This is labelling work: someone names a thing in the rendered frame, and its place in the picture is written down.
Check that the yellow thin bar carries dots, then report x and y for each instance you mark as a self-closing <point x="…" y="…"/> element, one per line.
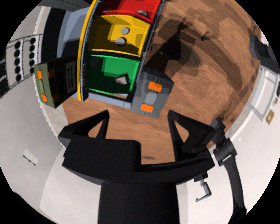
<point x="81" y="47"/>

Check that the red open bin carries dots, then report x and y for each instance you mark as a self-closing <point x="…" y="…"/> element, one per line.
<point x="132" y="6"/>

